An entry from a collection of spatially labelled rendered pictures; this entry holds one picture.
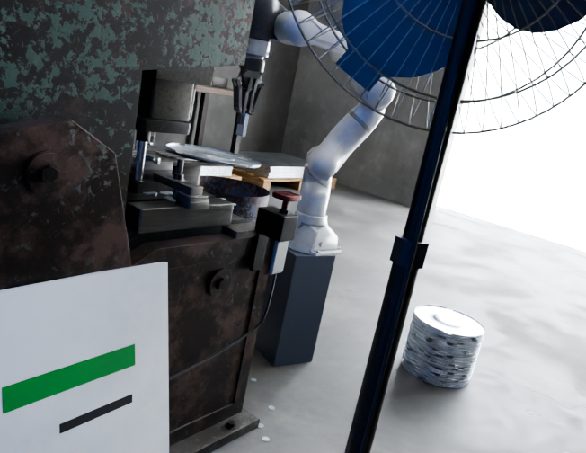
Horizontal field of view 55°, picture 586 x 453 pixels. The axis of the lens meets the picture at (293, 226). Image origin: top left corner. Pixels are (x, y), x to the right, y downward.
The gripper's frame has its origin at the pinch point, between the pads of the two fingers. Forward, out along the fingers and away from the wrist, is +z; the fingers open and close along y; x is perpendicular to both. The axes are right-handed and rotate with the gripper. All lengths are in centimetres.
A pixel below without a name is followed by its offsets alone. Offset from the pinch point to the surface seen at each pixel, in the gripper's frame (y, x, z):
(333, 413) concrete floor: 23, -42, 89
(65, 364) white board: -72, -33, 46
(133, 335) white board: -55, -31, 45
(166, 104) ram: -36.0, -8.1, -4.4
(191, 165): -24.4, -7.4, 11.5
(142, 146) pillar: -43.0, -9.8, 6.0
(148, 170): -39.0, -8.1, 12.5
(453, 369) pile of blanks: 80, -58, 82
